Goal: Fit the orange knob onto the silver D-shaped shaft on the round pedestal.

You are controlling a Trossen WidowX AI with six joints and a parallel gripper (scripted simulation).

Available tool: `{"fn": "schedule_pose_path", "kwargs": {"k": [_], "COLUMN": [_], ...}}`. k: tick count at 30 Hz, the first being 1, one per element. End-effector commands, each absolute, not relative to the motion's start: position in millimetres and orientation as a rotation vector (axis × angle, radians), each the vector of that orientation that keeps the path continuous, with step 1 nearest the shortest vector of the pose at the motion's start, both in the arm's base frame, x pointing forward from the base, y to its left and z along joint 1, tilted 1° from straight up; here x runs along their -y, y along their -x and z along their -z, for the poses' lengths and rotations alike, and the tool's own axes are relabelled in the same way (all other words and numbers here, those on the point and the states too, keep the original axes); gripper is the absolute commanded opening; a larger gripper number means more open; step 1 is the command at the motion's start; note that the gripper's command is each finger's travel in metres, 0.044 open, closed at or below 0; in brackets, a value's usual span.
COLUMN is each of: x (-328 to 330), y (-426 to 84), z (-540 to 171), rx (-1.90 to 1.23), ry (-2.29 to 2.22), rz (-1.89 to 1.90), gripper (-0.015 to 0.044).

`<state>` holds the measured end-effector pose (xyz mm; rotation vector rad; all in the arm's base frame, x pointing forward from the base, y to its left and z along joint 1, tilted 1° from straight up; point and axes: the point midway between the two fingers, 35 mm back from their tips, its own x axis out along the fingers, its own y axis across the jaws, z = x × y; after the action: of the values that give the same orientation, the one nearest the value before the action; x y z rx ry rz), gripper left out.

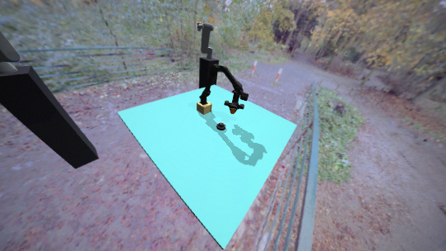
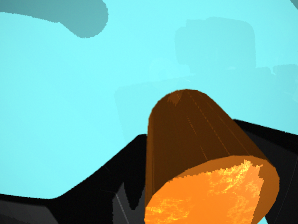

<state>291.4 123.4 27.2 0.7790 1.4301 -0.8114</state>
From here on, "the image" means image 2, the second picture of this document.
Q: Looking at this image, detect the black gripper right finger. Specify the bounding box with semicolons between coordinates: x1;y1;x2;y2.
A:
233;119;298;224

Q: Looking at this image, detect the orange knob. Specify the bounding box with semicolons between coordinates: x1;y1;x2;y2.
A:
144;88;279;224

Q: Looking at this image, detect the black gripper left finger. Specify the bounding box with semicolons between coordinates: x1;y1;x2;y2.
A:
0;135;148;224

